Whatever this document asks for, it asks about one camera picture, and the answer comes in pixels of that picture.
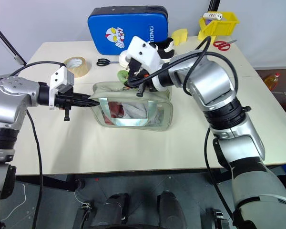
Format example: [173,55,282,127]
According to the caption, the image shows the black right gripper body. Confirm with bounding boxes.
[128,58,150,97]

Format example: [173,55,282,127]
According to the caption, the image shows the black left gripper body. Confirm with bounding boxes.
[53,91,74,123]

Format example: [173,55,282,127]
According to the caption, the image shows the green plush keychain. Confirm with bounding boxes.
[117,69,131,84]

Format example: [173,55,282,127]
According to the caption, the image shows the green pouch with clear window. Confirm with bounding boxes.
[89,80,174,133]

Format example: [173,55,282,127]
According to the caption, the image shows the white tape roll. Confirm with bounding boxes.
[119,50,132,70]

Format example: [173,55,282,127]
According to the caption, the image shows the brown packing tape roll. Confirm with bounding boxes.
[63,56,91,79]

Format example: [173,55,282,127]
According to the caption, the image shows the black and white shoe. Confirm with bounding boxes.
[155,38,176,60]

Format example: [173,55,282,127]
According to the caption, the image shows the blue padded case with cartoon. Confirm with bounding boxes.
[87,5,171,57]

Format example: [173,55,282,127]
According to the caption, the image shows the black tripod leg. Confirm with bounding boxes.
[0,18,27,67]

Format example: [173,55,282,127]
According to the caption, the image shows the white remote with buttons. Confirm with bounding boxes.
[203,11,223,21]

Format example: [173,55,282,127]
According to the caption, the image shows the yellow plastic storage bin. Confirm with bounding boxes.
[197,11,241,41]

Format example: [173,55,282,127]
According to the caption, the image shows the black pole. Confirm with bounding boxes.
[208,0,221,12]

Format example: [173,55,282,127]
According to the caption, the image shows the dark rounded shape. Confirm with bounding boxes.
[90,192,131,229]
[156,190,184,229]

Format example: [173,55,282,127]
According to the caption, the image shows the orange liquid bottle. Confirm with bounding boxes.
[264,72,283,91]

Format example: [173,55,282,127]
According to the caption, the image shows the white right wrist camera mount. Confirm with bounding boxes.
[127,35,167,73]

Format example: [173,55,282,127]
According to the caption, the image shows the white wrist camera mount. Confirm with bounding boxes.
[49,66,76,111]
[127,35,167,73]

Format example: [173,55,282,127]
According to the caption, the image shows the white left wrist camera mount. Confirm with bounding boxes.
[49,66,76,111]

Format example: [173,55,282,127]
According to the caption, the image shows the black handled scissors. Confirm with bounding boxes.
[96,58,121,67]

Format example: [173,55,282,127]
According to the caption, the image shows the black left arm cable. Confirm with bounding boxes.
[9,61,65,229]

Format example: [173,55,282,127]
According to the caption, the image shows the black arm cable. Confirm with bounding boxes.
[126,36,239,224]
[9,61,65,229]

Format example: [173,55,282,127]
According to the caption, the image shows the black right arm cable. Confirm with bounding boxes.
[126,36,239,224]

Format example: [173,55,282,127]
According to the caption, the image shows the red handled scissors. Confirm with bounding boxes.
[213,39,238,52]

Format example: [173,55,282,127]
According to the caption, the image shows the white string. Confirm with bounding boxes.
[1,183,27,222]

